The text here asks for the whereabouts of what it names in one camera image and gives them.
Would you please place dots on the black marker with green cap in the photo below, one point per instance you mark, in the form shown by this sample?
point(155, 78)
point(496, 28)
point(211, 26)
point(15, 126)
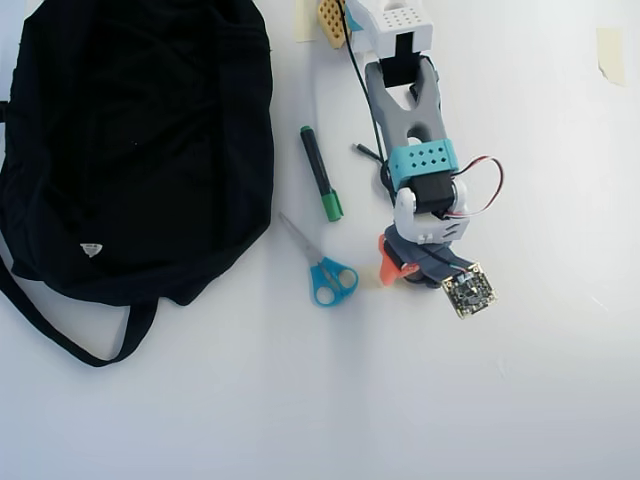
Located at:
point(317, 165)

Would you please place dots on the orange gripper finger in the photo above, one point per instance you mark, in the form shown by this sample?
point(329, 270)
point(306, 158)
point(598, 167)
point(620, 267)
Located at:
point(386, 270)

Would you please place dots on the long beige tape strip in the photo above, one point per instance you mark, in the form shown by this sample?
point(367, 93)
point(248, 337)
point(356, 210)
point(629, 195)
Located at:
point(611, 55)

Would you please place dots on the bare camera circuit board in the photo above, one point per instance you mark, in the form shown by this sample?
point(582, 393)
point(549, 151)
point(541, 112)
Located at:
point(470, 292)

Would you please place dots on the beige tape beside robot base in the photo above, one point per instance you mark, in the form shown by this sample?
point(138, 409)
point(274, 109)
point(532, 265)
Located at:
point(305, 25)

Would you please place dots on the black fabric bag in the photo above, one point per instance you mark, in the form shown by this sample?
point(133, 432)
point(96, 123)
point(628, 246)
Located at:
point(125, 150)

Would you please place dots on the yellow perforated base block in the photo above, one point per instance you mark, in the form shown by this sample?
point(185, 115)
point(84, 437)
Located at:
point(331, 22)

